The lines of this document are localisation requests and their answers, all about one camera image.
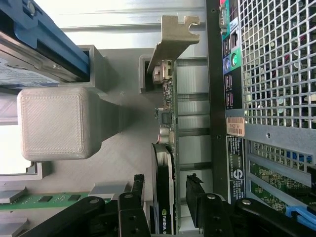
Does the black regulatory label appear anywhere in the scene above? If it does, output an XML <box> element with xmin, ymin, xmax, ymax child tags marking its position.
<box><xmin>227</xmin><ymin>137</ymin><xmax>245</xmax><ymax>201</ymax></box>

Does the green motherboard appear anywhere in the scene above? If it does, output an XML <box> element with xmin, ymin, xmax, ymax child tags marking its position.
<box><xmin>249</xmin><ymin>159</ymin><xmax>316</xmax><ymax>205</ymax></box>

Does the green RAM stick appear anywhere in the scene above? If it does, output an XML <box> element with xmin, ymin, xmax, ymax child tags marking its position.
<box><xmin>0</xmin><ymin>193</ymin><xmax>118</xmax><ymax>212</ymax></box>

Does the blue card retainer bar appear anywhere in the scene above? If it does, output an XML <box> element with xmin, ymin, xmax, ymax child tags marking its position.
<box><xmin>285</xmin><ymin>206</ymin><xmax>316</xmax><ymax>221</ymax></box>

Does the orange service tag sticker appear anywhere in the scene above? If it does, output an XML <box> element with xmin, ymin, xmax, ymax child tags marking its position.
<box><xmin>226</xmin><ymin>117</ymin><xmax>246</xmax><ymax>137</ymax></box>

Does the open black PC case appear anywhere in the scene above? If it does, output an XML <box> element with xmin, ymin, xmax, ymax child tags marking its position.
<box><xmin>204</xmin><ymin>0</ymin><xmax>316</xmax><ymax>237</ymax></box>

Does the grey printed parts rack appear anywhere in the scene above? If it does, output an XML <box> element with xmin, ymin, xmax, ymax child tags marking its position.
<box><xmin>0</xmin><ymin>44</ymin><xmax>163</xmax><ymax>237</ymax></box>

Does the hard disk in blue caddy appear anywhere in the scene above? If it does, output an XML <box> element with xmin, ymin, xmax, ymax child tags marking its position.
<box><xmin>0</xmin><ymin>0</ymin><xmax>89</xmax><ymax>88</ymax></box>

